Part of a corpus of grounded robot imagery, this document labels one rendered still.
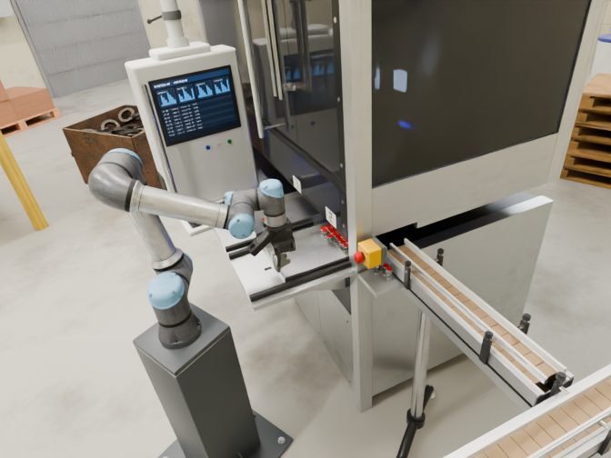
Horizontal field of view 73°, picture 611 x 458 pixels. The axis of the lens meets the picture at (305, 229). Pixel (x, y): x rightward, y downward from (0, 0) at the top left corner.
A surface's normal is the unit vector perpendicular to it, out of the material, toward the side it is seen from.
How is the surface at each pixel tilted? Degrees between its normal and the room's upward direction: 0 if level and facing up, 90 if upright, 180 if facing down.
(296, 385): 0
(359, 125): 90
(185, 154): 90
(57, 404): 0
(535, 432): 0
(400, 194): 90
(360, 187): 90
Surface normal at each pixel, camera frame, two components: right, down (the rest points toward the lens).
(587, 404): -0.09, -0.84
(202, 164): 0.52, 0.43
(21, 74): 0.79, 0.28
